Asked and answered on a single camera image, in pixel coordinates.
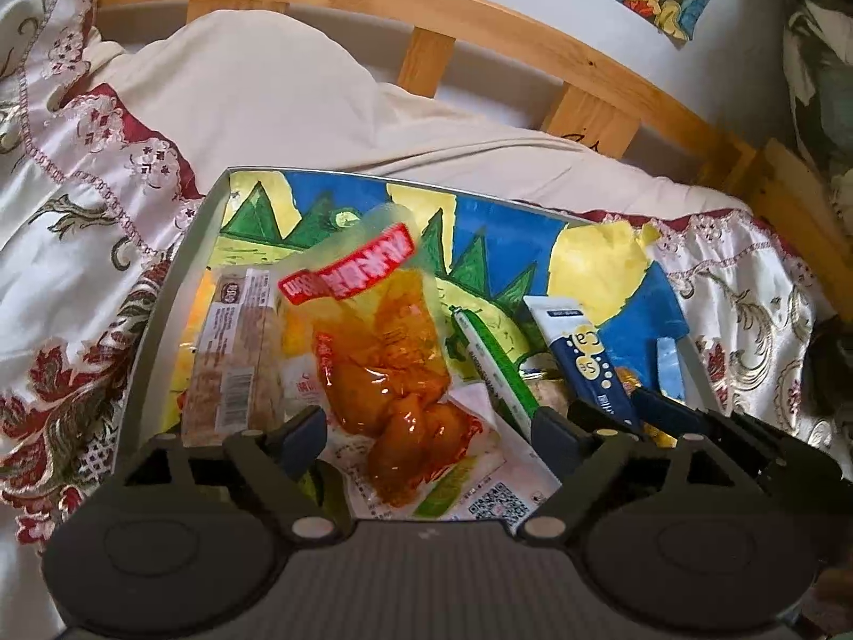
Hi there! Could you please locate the brown hanging cloth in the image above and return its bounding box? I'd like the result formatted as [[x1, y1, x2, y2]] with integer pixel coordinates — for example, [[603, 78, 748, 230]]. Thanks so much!
[[803, 323, 853, 418]]

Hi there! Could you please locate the colourful painted tray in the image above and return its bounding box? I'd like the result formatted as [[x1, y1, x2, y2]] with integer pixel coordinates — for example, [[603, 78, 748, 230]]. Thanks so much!
[[116, 166, 709, 522]]

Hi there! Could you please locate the clear nut bar packet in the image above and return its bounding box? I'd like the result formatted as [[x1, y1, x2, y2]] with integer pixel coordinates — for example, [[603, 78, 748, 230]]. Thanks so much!
[[179, 267, 289, 449]]

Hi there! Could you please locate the printed satin blanket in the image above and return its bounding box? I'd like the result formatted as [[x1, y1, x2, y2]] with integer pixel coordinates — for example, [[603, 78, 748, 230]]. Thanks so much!
[[0, 0, 853, 538]]

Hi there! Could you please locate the white pink green packet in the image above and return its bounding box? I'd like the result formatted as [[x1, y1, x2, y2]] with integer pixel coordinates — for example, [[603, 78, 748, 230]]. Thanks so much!
[[280, 347, 566, 522]]

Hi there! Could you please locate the floral cloth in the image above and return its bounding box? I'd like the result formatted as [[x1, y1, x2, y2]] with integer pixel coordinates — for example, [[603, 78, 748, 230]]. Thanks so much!
[[778, 0, 853, 218]]

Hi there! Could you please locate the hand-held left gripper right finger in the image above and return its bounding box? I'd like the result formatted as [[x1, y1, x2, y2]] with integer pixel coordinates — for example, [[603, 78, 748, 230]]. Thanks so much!
[[516, 405, 730, 543]]

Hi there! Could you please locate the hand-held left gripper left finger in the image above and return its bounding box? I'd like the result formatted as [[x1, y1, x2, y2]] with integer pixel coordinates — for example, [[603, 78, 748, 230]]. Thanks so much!
[[123, 405, 338, 542]]

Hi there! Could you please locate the cream pillow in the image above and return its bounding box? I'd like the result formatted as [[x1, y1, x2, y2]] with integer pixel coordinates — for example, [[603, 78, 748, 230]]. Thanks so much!
[[85, 10, 757, 229]]

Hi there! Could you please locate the green stick packet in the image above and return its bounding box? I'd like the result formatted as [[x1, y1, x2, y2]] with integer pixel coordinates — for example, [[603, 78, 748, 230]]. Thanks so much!
[[449, 307, 542, 446]]

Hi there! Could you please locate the wooden bed frame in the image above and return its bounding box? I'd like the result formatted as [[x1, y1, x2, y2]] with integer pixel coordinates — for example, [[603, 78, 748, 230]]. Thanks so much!
[[96, 0, 853, 298]]

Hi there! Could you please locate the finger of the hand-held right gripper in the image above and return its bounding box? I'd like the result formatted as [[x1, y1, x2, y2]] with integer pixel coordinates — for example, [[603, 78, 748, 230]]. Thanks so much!
[[655, 337, 694, 411], [630, 388, 709, 437]]

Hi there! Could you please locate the orange snack packet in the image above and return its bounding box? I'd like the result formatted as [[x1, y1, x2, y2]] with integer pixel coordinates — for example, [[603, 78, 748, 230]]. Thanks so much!
[[276, 203, 486, 509]]

